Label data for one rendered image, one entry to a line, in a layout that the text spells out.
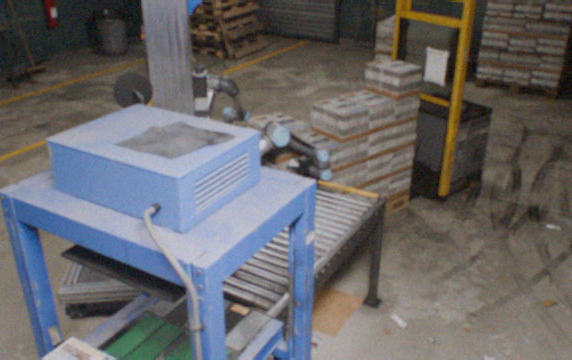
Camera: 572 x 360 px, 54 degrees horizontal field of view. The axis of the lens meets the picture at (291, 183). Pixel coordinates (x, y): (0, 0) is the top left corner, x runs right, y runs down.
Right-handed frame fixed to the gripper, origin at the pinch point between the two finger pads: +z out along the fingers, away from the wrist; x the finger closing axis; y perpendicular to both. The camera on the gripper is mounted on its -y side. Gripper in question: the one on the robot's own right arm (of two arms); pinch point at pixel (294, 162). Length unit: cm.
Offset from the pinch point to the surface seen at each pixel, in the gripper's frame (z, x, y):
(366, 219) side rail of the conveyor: -82, 12, -5
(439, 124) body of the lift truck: 11, -182, -17
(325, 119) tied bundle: 27, -55, 12
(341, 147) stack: 7, -53, -5
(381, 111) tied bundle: 7, -96, 15
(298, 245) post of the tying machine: -136, 112, 43
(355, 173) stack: 6, -70, -32
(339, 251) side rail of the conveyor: -95, 47, -7
